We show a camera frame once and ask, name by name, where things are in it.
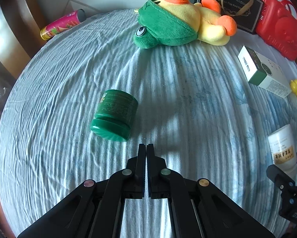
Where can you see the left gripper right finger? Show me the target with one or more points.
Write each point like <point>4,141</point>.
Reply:
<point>197,208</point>

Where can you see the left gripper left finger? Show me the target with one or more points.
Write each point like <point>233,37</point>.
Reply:
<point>94,209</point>

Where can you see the white medicine bottle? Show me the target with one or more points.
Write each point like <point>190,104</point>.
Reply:
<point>283,151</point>

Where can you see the green jar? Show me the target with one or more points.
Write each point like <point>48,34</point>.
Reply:
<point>115,115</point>

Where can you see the blue striped table cloth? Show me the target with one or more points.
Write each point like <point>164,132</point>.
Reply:
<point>194,105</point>

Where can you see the white green box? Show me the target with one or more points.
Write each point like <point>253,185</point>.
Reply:
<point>264,73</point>

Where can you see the red bear suitcase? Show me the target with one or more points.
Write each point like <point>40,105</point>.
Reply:
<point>278,27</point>

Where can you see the yellow duck plush toy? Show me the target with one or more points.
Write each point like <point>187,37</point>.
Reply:
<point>179,22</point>

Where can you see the pink cylindrical can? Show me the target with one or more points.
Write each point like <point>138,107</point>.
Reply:
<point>62,24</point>

